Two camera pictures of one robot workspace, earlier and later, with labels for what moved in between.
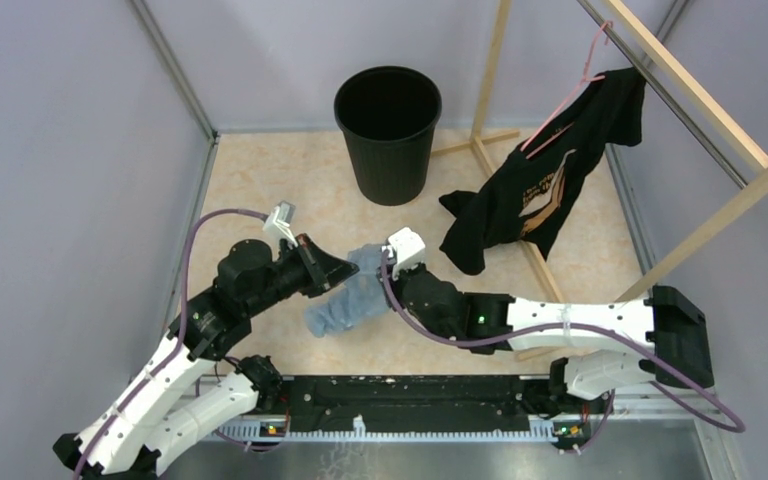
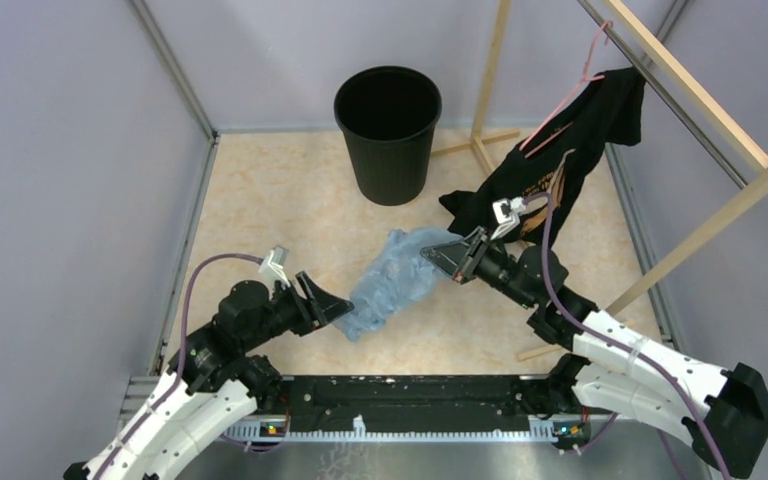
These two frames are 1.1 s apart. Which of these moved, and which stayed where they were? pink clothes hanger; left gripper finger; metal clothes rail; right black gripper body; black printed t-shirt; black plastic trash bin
Moved: left gripper finger; right black gripper body
Stayed: black plastic trash bin; black printed t-shirt; pink clothes hanger; metal clothes rail
